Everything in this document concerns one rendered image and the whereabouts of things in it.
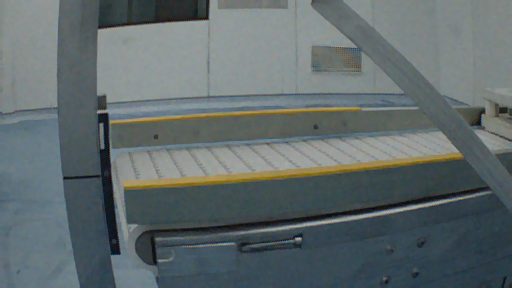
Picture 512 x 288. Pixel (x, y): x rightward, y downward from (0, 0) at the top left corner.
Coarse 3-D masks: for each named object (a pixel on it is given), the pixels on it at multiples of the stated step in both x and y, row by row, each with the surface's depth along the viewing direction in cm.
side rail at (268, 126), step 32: (128, 128) 72; (160, 128) 73; (192, 128) 74; (224, 128) 76; (256, 128) 77; (288, 128) 78; (320, 128) 79; (352, 128) 81; (384, 128) 82; (416, 128) 84
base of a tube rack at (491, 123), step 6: (504, 114) 87; (486, 120) 85; (492, 120) 84; (498, 120) 82; (504, 120) 82; (510, 120) 82; (486, 126) 85; (492, 126) 84; (498, 126) 82; (504, 126) 80; (510, 126) 79; (492, 132) 84; (498, 132) 82; (504, 132) 80; (510, 132) 79; (510, 138) 79
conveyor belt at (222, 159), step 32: (480, 128) 88; (128, 160) 69; (160, 160) 69; (192, 160) 69; (224, 160) 69; (256, 160) 69; (288, 160) 69; (320, 160) 69; (352, 160) 69; (448, 192) 58; (128, 224) 51; (160, 224) 49; (192, 224) 50; (224, 224) 51
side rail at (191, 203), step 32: (448, 160) 55; (128, 192) 46; (160, 192) 47; (192, 192) 48; (224, 192) 48; (256, 192) 49; (288, 192) 50; (320, 192) 51; (352, 192) 52; (384, 192) 53; (416, 192) 54
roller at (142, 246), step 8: (144, 232) 49; (152, 232) 49; (136, 240) 49; (144, 240) 49; (152, 240) 49; (136, 248) 49; (144, 248) 49; (152, 248) 49; (144, 256) 49; (152, 256) 49; (152, 264) 49
